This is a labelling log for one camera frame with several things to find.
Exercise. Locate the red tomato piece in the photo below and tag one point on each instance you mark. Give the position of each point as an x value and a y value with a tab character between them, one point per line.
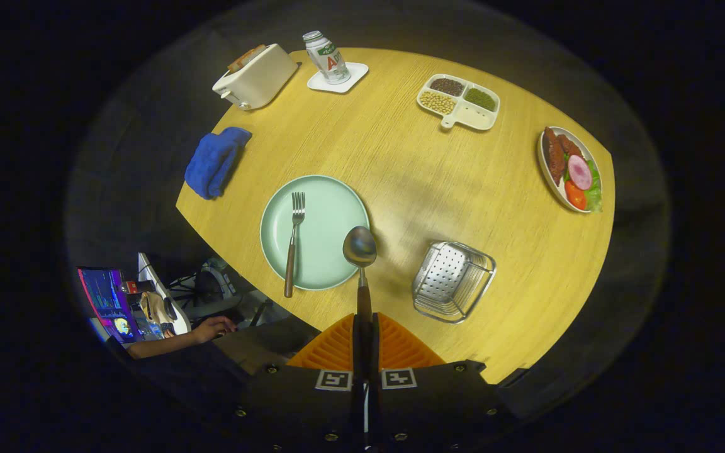
576	196

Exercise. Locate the toast slices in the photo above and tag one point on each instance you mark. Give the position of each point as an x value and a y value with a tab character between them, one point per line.
246	56

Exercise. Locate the pale green plate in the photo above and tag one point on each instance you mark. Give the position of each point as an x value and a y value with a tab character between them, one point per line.
328	226

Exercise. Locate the green lettuce leaf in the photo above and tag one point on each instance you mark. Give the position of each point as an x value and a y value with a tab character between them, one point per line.
594	195

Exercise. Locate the clear bottle with label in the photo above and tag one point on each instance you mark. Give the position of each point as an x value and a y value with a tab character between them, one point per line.
330	60

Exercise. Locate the white oval food plate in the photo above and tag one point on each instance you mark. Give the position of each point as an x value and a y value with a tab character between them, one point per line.
554	189

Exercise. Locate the white square coaster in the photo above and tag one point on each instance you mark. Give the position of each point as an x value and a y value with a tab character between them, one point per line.
353	78

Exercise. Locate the tan object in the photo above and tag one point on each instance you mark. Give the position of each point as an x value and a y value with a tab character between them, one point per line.
153	308

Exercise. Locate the white toaster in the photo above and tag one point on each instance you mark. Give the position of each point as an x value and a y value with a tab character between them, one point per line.
262	78

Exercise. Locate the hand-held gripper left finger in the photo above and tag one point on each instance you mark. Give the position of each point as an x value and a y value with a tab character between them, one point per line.
357	352

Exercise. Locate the brown sausage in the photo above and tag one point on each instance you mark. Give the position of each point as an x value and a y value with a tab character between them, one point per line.
570	146
554	157

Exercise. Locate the blue cloth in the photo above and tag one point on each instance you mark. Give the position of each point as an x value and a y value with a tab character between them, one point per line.
214	163

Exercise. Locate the white divided dish with beans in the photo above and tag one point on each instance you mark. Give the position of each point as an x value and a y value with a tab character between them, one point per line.
472	116

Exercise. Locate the pink ham slice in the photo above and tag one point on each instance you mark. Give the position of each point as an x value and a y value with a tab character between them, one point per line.
579	172

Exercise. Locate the computer monitor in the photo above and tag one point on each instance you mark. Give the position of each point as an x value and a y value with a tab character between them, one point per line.
107	302

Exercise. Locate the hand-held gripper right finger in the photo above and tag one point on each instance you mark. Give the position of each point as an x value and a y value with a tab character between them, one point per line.
376	352

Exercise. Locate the white panel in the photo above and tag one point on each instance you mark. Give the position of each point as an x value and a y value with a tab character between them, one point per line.
177	314

